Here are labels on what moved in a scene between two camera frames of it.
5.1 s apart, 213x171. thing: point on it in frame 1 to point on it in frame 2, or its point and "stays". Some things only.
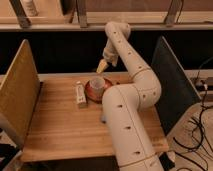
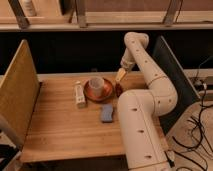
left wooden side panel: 19,96 stays
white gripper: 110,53 to 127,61
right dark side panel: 178,92 stays
